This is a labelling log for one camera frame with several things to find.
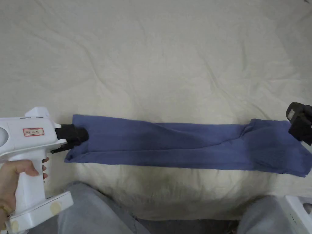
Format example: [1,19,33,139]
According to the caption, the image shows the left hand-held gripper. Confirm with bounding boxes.
[0,106,89,232]

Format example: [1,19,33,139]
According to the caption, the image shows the bed with beige sheet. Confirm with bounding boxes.
[0,0,312,223]

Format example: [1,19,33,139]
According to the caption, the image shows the person's left hand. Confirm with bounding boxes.
[0,157,50,220]

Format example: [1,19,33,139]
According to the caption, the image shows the person's legs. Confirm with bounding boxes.
[56,181,304,234]

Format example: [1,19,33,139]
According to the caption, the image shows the dark blue shirt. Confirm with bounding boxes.
[64,114,312,178]

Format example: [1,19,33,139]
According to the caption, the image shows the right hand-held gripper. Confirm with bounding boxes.
[285,102,312,234]

